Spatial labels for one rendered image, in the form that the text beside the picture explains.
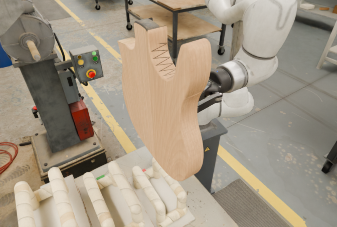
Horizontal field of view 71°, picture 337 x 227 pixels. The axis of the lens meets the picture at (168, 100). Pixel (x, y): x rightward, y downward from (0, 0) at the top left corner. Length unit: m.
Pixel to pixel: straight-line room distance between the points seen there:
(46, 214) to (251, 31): 0.75
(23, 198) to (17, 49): 0.93
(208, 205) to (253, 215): 1.13
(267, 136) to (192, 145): 2.17
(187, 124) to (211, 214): 0.51
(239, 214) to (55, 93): 1.60
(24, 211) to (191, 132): 0.43
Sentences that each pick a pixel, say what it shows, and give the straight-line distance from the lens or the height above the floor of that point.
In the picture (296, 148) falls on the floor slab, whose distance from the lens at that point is 2.64.
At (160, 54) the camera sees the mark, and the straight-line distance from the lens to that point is 0.50.
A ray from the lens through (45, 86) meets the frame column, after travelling 1.77.
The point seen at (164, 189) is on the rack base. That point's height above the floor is 0.94.
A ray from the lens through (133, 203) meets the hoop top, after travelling 0.72.
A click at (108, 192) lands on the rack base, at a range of 0.88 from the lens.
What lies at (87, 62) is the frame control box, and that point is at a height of 1.05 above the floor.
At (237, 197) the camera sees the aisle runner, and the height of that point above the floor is 0.00.
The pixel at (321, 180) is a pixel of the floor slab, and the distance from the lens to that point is 2.48.
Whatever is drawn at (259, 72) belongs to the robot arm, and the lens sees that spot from 0.74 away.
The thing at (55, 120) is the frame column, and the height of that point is 0.59.
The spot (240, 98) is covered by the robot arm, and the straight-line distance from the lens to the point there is 1.41.
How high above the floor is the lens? 1.75
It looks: 37 degrees down
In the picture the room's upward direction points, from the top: straight up
